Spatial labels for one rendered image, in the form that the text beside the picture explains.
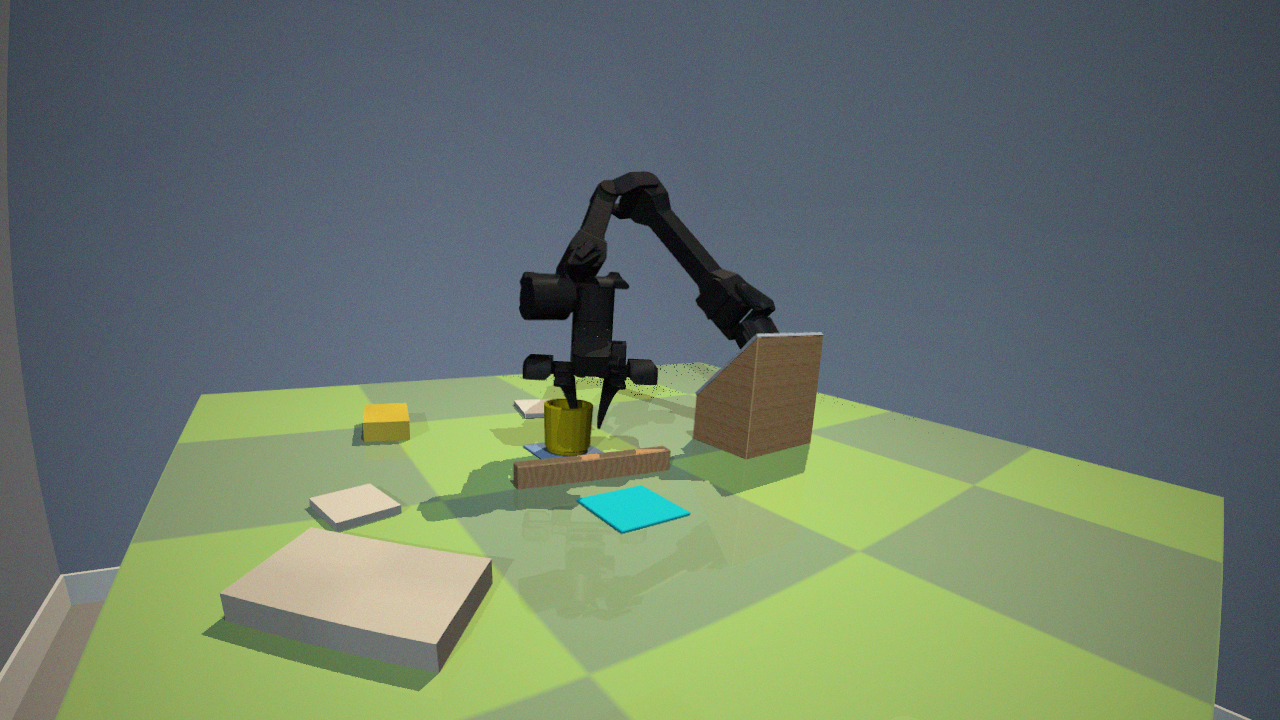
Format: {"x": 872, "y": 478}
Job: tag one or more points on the brown wooden bar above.
{"x": 583, "y": 468}

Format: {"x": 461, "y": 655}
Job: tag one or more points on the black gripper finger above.
{"x": 607, "y": 394}
{"x": 569, "y": 390}

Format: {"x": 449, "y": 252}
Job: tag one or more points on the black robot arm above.
{"x": 725, "y": 296}

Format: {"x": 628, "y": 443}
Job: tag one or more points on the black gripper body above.
{"x": 540, "y": 367}

